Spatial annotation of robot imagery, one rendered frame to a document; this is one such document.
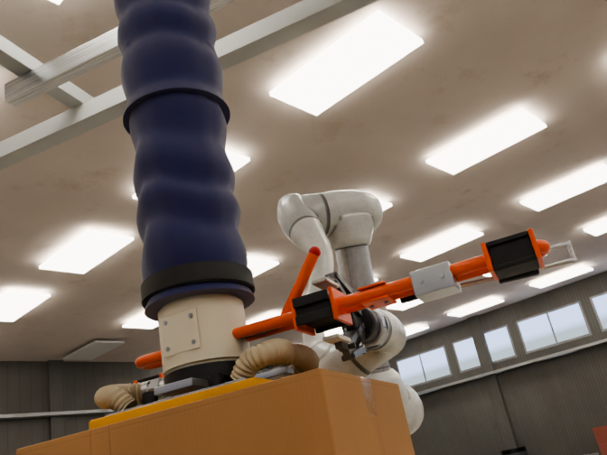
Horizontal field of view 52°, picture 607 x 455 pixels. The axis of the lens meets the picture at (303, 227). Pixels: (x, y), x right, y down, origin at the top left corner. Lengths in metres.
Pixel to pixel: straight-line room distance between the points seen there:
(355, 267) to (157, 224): 0.78
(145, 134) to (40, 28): 3.52
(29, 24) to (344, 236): 3.40
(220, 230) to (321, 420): 0.48
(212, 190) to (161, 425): 0.47
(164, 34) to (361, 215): 0.79
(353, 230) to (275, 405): 0.98
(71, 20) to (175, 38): 3.33
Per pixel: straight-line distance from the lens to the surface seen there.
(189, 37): 1.48
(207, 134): 1.36
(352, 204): 1.88
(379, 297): 1.10
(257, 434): 0.98
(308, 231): 1.74
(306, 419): 0.94
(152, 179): 1.32
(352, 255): 1.87
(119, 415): 1.18
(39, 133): 4.38
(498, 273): 1.08
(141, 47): 1.47
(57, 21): 4.79
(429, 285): 1.08
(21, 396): 13.28
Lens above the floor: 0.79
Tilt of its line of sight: 22 degrees up
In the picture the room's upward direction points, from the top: 11 degrees counter-clockwise
